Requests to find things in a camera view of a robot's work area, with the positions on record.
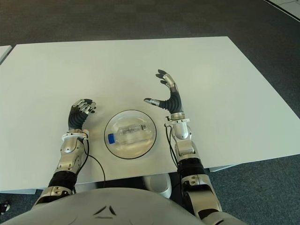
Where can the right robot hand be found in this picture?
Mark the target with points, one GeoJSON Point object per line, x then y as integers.
{"type": "Point", "coordinates": [174, 103]}

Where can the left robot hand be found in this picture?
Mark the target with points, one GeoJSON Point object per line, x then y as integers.
{"type": "Point", "coordinates": [77, 117]}

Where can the clear water bottle blue cap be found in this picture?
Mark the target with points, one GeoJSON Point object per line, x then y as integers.
{"type": "Point", "coordinates": [131, 137]}

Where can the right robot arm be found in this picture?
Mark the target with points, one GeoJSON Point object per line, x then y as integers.
{"type": "Point", "coordinates": [187, 150]}

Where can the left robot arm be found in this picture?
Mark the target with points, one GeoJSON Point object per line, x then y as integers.
{"type": "Point", "coordinates": [69, 152]}

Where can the white plate black rim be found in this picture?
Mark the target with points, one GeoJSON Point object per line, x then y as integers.
{"type": "Point", "coordinates": [131, 117]}

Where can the white round base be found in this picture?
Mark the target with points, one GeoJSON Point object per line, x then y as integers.
{"type": "Point", "coordinates": [159, 185]}

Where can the white side table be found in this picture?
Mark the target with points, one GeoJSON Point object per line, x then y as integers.
{"type": "Point", "coordinates": [4, 52]}

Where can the grey robot torso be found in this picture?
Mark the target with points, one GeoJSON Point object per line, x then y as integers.
{"type": "Point", "coordinates": [117, 208]}

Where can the black caster stand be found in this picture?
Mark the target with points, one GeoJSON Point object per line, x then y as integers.
{"type": "Point", "coordinates": [5, 206]}

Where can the white flat panel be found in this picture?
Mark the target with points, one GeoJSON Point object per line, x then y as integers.
{"type": "Point", "coordinates": [288, 7]}

